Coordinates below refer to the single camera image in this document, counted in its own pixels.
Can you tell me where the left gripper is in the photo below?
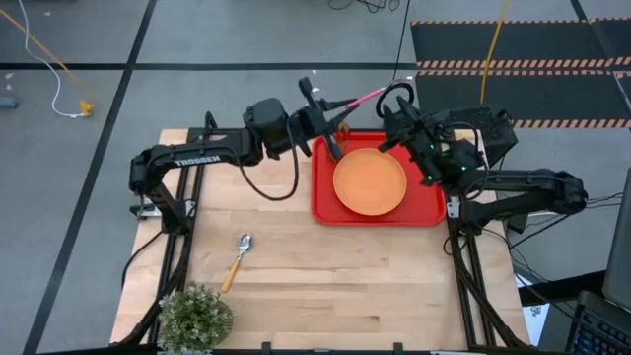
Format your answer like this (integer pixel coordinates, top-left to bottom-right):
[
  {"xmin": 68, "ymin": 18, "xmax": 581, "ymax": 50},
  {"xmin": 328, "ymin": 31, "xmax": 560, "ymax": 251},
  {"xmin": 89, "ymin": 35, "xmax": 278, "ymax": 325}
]
[{"xmin": 288, "ymin": 76, "xmax": 359, "ymax": 162}]

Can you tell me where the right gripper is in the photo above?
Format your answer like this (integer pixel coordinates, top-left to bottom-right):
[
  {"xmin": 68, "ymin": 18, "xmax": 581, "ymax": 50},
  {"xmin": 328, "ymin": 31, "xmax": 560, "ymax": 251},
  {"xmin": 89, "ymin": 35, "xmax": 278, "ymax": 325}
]
[{"xmin": 377, "ymin": 95, "xmax": 488, "ymax": 191}]

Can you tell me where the amber plastic cup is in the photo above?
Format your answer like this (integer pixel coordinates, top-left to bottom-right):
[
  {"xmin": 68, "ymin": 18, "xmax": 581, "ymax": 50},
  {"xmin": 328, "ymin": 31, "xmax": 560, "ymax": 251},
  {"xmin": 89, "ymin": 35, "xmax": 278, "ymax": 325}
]
[{"xmin": 334, "ymin": 121, "xmax": 352, "ymax": 149}]

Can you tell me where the fork with red handle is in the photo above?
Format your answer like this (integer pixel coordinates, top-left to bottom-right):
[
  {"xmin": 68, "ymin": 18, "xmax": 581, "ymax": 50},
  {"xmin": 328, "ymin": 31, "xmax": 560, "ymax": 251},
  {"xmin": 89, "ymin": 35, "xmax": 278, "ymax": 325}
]
[{"xmin": 344, "ymin": 75, "xmax": 414, "ymax": 109}]

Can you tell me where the orange plate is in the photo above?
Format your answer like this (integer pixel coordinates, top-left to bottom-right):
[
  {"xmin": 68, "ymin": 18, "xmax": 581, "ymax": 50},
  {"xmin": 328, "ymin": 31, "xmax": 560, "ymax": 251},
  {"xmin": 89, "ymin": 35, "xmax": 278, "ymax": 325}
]
[{"xmin": 332, "ymin": 147, "xmax": 408, "ymax": 217}]

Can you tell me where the spoon with orange handle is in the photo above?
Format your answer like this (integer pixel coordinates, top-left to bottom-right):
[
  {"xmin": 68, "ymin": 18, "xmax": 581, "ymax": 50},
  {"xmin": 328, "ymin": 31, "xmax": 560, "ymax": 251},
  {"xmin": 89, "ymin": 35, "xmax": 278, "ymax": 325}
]
[{"xmin": 220, "ymin": 233, "xmax": 254, "ymax": 294}]

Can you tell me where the red plastic tray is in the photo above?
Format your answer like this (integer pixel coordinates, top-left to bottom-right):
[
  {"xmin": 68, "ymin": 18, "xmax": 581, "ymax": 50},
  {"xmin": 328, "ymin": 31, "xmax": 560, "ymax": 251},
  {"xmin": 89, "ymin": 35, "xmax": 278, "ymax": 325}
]
[{"xmin": 310, "ymin": 131, "xmax": 448, "ymax": 228}]

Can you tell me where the black perforated box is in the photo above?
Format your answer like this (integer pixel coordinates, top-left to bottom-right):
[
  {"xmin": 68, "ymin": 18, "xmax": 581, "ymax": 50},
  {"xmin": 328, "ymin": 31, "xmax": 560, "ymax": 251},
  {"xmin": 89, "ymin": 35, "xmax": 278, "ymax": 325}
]
[{"xmin": 443, "ymin": 106, "xmax": 519, "ymax": 167}]

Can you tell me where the black power adapter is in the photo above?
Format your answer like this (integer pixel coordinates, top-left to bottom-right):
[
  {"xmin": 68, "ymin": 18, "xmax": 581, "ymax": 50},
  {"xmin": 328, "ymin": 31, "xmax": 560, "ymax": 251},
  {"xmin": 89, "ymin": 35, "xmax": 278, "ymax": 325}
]
[{"xmin": 506, "ymin": 212, "xmax": 529, "ymax": 236}]

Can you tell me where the black hazard-striped floor mat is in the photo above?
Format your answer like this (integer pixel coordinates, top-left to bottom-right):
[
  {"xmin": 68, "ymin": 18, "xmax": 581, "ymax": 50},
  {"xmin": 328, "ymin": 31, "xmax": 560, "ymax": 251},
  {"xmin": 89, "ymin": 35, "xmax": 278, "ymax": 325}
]
[
  {"xmin": 410, "ymin": 18, "xmax": 631, "ymax": 70},
  {"xmin": 415, "ymin": 70, "xmax": 631, "ymax": 130}
]

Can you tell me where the white paper sheet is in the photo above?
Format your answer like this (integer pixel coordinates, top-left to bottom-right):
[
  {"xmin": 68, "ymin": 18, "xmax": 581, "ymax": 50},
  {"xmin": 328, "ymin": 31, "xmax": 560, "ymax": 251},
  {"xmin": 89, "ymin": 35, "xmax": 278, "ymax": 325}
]
[{"xmin": 514, "ymin": 273, "xmax": 549, "ymax": 347}]

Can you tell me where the small potted plant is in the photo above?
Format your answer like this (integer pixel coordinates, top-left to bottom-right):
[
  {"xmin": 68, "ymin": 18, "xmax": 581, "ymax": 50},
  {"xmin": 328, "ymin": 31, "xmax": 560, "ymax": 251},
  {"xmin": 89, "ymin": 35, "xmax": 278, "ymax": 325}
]
[{"xmin": 156, "ymin": 281, "xmax": 235, "ymax": 355}]

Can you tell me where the grey monitor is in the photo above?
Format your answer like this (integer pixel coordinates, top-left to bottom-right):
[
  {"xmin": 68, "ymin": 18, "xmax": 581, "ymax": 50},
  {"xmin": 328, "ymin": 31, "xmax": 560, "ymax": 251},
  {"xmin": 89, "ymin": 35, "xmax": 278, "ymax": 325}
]
[{"xmin": 601, "ymin": 167, "xmax": 631, "ymax": 312}]

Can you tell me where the black keyboard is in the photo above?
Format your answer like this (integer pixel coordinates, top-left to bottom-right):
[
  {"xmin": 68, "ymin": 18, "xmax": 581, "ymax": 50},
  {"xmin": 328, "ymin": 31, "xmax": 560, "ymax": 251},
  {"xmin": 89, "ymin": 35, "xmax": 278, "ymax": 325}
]
[{"xmin": 566, "ymin": 290, "xmax": 631, "ymax": 355}]

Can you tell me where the black coiled cable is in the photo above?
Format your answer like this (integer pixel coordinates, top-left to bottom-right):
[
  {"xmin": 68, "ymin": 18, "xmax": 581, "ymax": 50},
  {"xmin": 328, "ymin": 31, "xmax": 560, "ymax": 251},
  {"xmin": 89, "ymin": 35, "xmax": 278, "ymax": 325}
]
[{"xmin": 375, "ymin": 0, "xmax": 416, "ymax": 119}]

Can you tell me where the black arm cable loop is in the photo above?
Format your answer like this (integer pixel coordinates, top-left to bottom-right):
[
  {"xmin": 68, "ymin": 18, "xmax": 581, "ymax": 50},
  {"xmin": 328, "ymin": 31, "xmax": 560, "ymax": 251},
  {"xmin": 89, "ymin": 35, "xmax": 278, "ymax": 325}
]
[{"xmin": 238, "ymin": 132, "xmax": 301, "ymax": 202}]

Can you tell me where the black cable tangle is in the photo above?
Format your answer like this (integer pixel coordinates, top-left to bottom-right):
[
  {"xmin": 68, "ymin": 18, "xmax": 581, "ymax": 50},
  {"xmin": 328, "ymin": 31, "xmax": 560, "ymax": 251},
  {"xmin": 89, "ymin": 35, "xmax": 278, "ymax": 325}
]
[{"xmin": 327, "ymin": 0, "xmax": 401, "ymax": 14}]

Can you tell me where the yellow hanging cable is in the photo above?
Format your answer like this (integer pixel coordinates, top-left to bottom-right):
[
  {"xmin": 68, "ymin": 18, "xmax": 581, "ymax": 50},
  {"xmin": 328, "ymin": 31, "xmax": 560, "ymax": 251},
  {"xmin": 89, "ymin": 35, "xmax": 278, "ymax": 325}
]
[{"xmin": 480, "ymin": 0, "xmax": 512, "ymax": 106}]

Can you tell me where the black metal table frame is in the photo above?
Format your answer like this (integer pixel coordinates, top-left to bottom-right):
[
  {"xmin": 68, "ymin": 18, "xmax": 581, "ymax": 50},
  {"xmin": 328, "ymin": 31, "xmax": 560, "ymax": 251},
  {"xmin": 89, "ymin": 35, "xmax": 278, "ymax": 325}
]
[{"xmin": 117, "ymin": 111, "xmax": 531, "ymax": 355}]

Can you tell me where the black cable bundle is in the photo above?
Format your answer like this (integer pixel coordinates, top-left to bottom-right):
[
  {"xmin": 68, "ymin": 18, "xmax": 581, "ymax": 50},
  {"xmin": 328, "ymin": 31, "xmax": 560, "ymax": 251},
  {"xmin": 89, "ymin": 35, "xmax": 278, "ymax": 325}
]
[{"xmin": 492, "ymin": 191, "xmax": 625, "ymax": 297}]

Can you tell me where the black base cable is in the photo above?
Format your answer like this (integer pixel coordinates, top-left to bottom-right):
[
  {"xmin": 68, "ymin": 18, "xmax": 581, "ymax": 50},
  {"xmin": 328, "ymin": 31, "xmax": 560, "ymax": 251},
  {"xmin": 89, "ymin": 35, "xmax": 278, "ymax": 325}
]
[{"xmin": 121, "ymin": 229, "xmax": 167, "ymax": 292}]

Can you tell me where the white floor cable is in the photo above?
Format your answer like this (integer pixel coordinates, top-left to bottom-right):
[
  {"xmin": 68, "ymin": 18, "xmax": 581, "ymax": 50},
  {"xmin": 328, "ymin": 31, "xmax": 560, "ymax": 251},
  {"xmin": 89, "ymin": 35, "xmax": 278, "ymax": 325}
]
[{"xmin": 17, "ymin": 0, "xmax": 85, "ymax": 119}]

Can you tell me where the orange floor cable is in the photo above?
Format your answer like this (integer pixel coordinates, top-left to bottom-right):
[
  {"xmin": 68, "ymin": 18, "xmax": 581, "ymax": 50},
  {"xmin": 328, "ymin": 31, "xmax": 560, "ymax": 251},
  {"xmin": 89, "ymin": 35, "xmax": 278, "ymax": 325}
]
[{"xmin": 0, "ymin": 7, "xmax": 96, "ymax": 118}]

